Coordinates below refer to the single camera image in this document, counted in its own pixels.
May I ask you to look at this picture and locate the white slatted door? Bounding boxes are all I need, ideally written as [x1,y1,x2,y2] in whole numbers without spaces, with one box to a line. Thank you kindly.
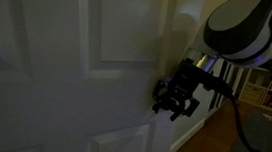
[207,57,246,114]

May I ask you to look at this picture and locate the white bookshelf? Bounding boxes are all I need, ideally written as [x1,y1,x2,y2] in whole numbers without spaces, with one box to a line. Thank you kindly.
[237,64,272,116]

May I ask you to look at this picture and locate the white baseboard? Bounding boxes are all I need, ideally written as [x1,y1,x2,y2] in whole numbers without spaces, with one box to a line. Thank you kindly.
[168,114,207,152]

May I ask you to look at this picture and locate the white panelled door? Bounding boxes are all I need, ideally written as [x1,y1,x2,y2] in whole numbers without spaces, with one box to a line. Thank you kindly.
[0,0,188,152]

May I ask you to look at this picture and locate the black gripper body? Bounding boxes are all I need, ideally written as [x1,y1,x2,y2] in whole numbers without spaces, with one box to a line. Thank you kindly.
[167,56,213,103]

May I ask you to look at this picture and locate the woven storage basket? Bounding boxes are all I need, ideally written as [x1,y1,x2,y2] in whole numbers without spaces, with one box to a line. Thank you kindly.
[241,83,268,105]

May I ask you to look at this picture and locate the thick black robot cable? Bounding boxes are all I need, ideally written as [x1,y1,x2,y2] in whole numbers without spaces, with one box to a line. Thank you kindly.
[196,75,272,152]

